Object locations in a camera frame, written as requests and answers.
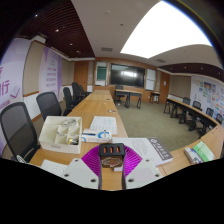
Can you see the purple wall banner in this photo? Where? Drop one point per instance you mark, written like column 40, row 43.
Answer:
column 50, row 73

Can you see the white pack of markers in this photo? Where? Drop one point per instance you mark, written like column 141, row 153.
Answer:
column 191, row 155

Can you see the small wooden side table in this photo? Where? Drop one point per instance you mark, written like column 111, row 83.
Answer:
column 154, row 94

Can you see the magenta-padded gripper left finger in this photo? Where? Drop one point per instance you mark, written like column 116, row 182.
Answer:
column 80, row 173

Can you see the long curved wooden desk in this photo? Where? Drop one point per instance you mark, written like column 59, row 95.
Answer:
column 190, row 111

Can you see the large black wall screen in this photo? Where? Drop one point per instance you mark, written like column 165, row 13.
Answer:
column 127, row 75

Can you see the white framed whiteboard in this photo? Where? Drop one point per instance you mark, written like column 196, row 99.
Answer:
column 150, row 79

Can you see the bright ceiling light panel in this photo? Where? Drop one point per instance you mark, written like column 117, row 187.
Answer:
column 163, row 30

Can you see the row of black office chairs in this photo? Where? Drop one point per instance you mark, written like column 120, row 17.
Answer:
column 75, row 93

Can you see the large black mesh office chair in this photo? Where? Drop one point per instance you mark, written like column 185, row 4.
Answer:
column 16, row 130

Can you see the small black charger block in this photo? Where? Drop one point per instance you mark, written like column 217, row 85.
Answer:
column 112, row 150

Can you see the dark-legged wooden desk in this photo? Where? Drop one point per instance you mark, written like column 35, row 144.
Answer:
column 128, row 92

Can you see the white open cardboard box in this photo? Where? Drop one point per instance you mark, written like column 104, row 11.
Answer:
column 50, row 140

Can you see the white book with dark stripe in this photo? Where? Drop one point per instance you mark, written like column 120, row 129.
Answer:
column 150, row 148

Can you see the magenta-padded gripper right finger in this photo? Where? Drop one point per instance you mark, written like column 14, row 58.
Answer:
column 143, row 171

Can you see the white printed paper sheet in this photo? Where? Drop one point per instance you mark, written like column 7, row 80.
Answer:
column 103, row 123

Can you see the wooden door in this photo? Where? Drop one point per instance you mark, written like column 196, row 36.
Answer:
column 81, row 76
column 164, row 86

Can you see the green booklet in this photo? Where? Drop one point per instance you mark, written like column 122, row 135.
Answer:
column 204, row 151

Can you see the colourful wall posters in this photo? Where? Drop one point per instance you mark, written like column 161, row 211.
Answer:
column 210, row 95

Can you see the flat white and blue box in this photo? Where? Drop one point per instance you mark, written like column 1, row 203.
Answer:
column 93, row 136

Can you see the line of black office chairs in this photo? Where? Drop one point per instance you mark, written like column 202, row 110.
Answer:
column 196, row 105

